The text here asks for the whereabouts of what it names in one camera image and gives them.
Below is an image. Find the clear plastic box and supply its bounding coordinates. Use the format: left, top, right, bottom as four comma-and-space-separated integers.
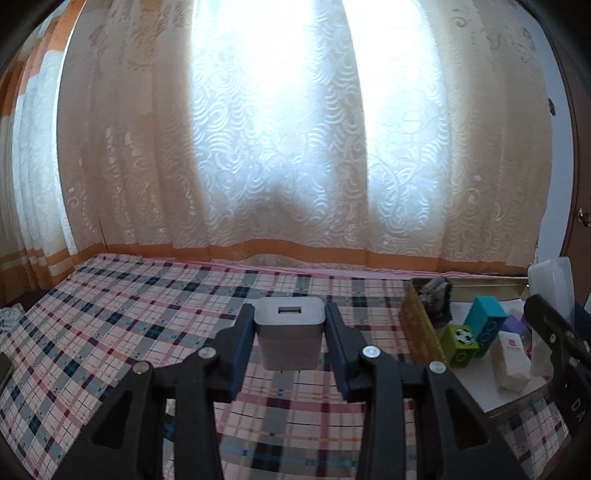
527, 257, 576, 378

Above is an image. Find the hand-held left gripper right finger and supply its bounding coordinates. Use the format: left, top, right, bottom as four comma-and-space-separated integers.
323, 302, 528, 480

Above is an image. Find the white box red label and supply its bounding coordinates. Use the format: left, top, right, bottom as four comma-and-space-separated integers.
488, 330, 533, 394

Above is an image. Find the teal toy block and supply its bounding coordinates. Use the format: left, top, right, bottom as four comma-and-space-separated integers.
463, 295, 503, 360

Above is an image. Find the brown wooden door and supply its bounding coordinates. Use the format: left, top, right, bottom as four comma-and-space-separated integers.
549, 28, 591, 259

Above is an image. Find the orange and white curtain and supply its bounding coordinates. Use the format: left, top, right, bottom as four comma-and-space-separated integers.
0, 0, 88, 292

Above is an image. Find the cream patterned curtain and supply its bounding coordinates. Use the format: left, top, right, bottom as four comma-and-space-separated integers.
55, 0, 555, 271

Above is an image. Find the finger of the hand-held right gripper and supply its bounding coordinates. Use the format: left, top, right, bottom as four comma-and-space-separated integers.
523, 294, 583, 370

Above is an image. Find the plaid tablecloth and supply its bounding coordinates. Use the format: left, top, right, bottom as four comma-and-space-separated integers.
0, 252, 575, 480

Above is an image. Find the white usb charger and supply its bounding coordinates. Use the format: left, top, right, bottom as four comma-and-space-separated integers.
253, 297, 327, 373

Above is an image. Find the green football toy block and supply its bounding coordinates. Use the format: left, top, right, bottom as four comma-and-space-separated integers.
440, 325, 477, 368

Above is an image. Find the golden metal tin tray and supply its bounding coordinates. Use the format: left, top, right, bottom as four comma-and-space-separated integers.
399, 275, 557, 417

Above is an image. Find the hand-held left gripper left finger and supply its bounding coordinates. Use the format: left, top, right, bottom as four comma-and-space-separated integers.
53, 302, 256, 480

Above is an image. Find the purple small box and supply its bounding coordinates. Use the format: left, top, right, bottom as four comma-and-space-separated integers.
505, 314, 533, 339

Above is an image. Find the grey knitted item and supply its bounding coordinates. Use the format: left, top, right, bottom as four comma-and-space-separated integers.
417, 277, 454, 325

